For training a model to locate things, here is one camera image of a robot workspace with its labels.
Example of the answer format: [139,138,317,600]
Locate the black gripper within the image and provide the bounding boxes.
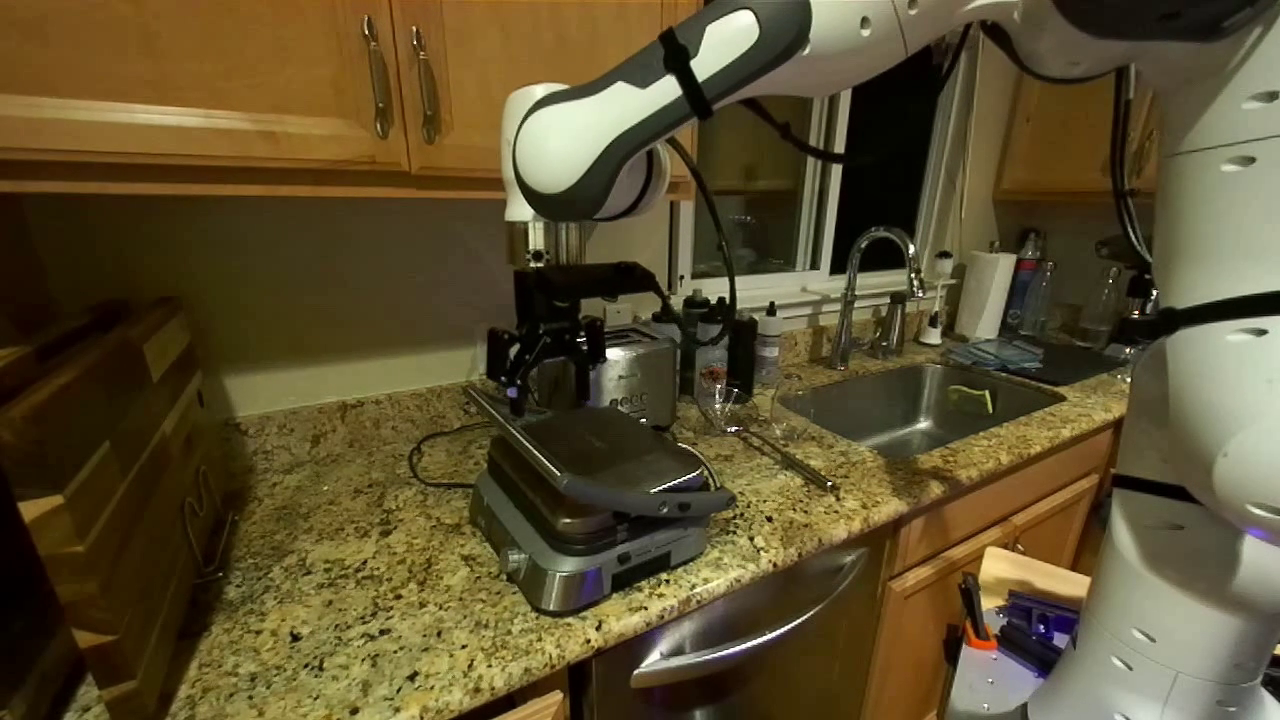
[484,266,608,407]

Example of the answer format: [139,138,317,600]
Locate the stainless grill lid with handle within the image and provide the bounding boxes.
[458,380,738,530]

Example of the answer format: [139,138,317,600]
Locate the grey grill base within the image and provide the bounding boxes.
[468,465,716,622]

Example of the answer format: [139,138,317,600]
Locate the stainless steel toaster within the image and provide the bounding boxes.
[585,320,686,431]

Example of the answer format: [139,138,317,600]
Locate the grey bottle black cap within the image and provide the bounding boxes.
[681,291,733,401]

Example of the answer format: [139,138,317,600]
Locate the clear drinking glass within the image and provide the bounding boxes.
[697,371,752,442]

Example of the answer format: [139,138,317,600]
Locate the chrome arched faucet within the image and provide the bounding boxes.
[824,221,930,375]

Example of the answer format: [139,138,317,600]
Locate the wooden drawer cabinet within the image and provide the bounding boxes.
[454,665,579,720]

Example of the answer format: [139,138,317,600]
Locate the stainless steel sink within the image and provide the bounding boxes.
[776,355,1071,468]

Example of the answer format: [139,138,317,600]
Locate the stainless steel dishwasher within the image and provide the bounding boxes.
[579,533,890,720]

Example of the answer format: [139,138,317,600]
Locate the white soap dispenser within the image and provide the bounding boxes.
[919,249,954,351]

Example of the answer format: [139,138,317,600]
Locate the white framed window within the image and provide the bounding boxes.
[672,51,991,309]

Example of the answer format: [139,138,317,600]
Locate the yellow sponge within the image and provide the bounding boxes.
[948,380,1000,416]

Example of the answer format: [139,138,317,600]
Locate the white paper towel roll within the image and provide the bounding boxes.
[951,249,1018,345]

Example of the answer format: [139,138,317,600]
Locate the wooden sink cabinet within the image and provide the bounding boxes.
[864,420,1121,720]

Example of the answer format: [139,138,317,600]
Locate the blue cloth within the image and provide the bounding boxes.
[941,335,1050,380]

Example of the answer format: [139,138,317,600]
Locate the spray bottle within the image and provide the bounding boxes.
[1008,223,1055,340]

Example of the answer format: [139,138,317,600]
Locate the light wooden box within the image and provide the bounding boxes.
[973,541,1097,613]

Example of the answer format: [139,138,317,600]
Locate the small wooden upper cabinet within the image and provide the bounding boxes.
[991,71,1162,210]

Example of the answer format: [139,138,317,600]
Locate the blue tool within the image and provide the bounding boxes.
[996,591,1086,675]

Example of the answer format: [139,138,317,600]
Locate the dark bottle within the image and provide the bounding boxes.
[1078,235,1135,335]

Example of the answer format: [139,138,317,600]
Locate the thin black cord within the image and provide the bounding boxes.
[403,420,501,498]

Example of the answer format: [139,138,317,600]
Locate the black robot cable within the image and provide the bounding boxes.
[657,97,855,351]

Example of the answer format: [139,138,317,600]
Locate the metal handled utensil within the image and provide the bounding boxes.
[724,416,844,500]

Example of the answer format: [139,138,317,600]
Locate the metal cabinet door handle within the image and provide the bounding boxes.
[357,13,398,144]
[403,21,443,148]

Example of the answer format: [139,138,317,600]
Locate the curved steel dishwasher handle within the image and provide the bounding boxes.
[625,541,875,698]

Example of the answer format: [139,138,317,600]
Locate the orange handled tool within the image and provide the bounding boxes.
[951,571,1000,660]

